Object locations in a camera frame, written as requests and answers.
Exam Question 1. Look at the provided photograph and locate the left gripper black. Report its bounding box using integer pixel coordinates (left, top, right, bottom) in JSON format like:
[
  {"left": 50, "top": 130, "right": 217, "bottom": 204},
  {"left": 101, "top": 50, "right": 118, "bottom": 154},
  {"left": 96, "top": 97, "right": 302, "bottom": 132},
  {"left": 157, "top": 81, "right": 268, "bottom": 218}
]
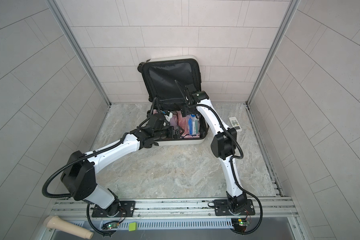
[{"left": 151, "top": 125, "right": 186, "bottom": 141}]

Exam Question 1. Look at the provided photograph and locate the red white striped garment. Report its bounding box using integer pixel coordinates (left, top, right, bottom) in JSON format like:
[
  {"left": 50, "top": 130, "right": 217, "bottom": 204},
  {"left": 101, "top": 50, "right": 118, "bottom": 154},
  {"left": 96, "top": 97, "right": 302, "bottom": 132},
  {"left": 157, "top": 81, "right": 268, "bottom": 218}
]
[{"left": 153, "top": 110, "right": 201, "bottom": 140}]

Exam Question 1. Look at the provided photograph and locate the black and white suitcase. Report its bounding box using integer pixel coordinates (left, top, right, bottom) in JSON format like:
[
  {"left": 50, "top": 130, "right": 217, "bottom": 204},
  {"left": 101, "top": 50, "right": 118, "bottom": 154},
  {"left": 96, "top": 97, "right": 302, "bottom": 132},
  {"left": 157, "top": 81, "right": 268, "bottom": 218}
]
[{"left": 138, "top": 55, "right": 209, "bottom": 146}]

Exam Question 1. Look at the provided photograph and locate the blue lidded cup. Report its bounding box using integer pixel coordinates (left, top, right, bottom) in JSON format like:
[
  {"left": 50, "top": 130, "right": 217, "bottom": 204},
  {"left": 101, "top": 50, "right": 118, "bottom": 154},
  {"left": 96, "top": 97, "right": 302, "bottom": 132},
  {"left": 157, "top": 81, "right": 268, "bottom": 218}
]
[{"left": 188, "top": 115, "right": 199, "bottom": 136}]

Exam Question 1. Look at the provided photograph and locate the clear black-trimmed toiletry pouch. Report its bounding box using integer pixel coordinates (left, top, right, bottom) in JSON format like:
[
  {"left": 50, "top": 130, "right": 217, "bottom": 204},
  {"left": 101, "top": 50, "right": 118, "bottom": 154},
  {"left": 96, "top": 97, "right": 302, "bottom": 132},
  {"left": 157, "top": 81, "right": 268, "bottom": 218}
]
[{"left": 157, "top": 111, "right": 185, "bottom": 140}]

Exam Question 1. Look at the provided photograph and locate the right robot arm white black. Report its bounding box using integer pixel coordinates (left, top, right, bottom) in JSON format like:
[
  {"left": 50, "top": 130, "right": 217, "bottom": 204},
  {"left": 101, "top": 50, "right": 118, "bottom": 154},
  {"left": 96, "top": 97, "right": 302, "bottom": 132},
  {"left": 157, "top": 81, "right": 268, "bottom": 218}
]
[{"left": 175, "top": 81, "right": 263, "bottom": 214}]

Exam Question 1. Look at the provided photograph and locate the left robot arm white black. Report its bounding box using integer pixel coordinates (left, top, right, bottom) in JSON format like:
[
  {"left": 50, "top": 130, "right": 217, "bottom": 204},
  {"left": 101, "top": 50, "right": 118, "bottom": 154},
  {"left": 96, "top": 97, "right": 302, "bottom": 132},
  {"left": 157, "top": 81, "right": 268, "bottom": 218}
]
[{"left": 42, "top": 112, "right": 172, "bottom": 217}]

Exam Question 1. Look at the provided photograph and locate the white remote control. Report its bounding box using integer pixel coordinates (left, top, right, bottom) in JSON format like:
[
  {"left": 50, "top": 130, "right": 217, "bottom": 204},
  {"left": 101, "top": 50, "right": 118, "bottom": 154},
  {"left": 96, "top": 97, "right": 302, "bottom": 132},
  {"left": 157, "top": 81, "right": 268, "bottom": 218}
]
[{"left": 229, "top": 117, "right": 242, "bottom": 132}]

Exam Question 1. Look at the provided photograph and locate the green sticky note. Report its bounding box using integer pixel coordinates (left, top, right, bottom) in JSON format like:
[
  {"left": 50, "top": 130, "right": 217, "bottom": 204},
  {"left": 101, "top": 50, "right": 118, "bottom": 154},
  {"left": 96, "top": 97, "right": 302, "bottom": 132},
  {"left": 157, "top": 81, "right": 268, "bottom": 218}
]
[{"left": 129, "top": 222, "right": 137, "bottom": 232}]

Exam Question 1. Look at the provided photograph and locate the left circuit board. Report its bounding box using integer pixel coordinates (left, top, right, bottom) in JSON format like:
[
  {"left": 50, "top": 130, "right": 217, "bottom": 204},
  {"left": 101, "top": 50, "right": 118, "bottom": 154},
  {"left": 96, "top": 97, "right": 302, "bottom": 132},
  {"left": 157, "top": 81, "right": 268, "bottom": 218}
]
[{"left": 102, "top": 221, "right": 120, "bottom": 230}]

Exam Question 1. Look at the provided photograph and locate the circuit board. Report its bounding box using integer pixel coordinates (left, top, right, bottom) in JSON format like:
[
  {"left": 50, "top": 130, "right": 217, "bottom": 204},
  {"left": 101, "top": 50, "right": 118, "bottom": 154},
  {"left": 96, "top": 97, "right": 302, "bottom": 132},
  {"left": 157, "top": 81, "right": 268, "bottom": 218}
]
[
  {"left": 102, "top": 221, "right": 120, "bottom": 230},
  {"left": 231, "top": 219, "right": 251, "bottom": 234}
]

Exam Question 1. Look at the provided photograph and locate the right circuit board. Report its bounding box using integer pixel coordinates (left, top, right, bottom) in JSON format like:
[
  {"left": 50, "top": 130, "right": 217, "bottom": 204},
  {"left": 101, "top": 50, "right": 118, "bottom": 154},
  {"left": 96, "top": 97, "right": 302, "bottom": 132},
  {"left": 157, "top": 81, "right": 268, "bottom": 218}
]
[{"left": 231, "top": 219, "right": 251, "bottom": 234}]

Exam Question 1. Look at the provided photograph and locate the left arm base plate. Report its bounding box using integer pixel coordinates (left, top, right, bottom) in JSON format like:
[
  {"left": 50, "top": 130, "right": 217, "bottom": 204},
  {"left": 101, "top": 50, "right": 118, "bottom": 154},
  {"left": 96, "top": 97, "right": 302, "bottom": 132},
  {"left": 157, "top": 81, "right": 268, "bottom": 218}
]
[{"left": 90, "top": 201, "right": 136, "bottom": 218}]

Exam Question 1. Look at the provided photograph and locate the aluminium rail frame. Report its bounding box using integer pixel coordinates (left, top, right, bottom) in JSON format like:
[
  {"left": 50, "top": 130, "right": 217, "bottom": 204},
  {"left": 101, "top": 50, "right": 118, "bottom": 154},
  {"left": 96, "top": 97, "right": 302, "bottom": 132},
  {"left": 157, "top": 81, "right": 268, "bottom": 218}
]
[{"left": 50, "top": 197, "right": 299, "bottom": 230}]

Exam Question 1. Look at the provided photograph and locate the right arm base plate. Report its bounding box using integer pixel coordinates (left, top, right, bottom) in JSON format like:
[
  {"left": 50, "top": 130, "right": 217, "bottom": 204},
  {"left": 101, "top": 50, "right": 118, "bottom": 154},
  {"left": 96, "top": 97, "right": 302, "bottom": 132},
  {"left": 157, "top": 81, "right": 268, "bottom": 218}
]
[{"left": 208, "top": 199, "right": 256, "bottom": 216}]

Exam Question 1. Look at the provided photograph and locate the beige cylindrical handle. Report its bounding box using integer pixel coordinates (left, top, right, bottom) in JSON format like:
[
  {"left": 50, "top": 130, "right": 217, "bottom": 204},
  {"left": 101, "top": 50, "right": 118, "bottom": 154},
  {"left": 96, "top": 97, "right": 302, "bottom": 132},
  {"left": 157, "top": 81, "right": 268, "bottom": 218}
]
[{"left": 43, "top": 216, "right": 94, "bottom": 240}]

